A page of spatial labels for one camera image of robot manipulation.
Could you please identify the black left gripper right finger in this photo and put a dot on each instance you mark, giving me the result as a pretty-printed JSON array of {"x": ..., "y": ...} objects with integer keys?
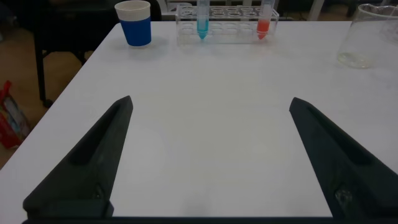
[{"x": 348, "y": 168}]

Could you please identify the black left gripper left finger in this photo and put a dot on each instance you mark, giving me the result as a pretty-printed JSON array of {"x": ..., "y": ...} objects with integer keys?
[{"x": 90, "y": 161}]

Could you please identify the red pigment test tube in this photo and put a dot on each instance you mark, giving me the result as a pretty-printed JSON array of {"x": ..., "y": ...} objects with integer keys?
[{"x": 263, "y": 26}]

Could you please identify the clear glass beaker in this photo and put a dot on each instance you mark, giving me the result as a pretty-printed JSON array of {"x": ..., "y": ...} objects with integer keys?
[{"x": 367, "y": 40}]

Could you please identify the blue pigment test tube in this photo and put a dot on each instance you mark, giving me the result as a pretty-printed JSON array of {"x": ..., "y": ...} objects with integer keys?
[{"x": 202, "y": 26}]

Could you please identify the clear acrylic test tube rack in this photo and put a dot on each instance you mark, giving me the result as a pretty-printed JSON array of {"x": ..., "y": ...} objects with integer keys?
[{"x": 231, "y": 31}]

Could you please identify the red paper shopping bag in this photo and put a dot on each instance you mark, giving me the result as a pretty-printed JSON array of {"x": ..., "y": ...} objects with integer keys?
[{"x": 11, "y": 124}]

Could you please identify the blue white paper cup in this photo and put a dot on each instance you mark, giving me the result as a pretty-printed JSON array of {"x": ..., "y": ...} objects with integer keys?
[{"x": 136, "y": 31}]

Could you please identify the white double office desk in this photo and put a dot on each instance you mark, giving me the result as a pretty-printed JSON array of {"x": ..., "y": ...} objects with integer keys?
[{"x": 315, "y": 11}]

